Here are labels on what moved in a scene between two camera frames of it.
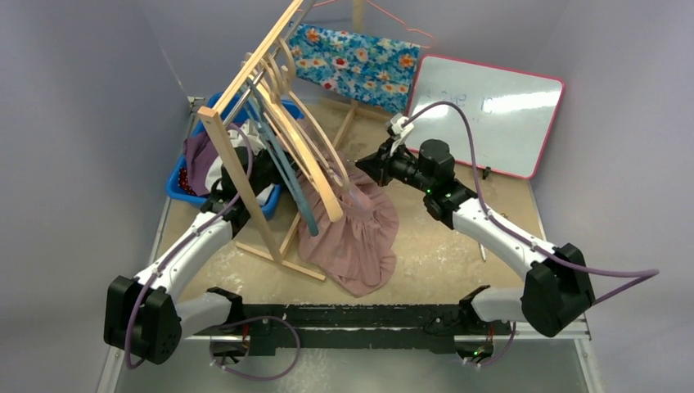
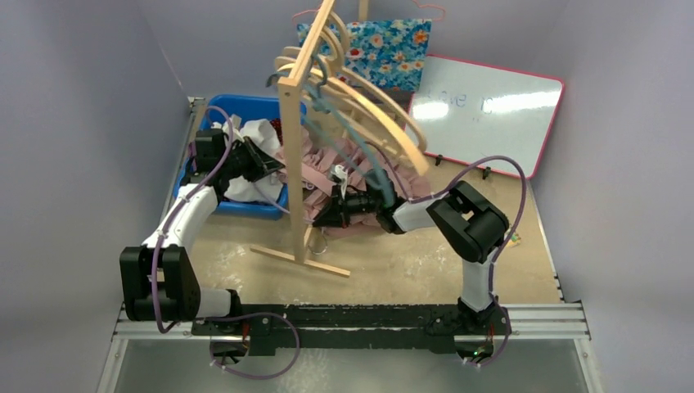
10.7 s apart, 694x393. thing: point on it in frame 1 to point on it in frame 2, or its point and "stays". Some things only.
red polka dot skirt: [183, 182] to [277, 126]
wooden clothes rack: [208, 114] to [290, 85]
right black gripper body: [385, 164] to [336, 208]
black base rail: [353, 330] stays
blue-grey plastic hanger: [280, 154] to [383, 182]
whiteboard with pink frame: [513, 112] stays
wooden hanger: [312, 128] to [369, 90]
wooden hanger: [316, 174] to [368, 103]
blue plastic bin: [272, 192] to [239, 107]
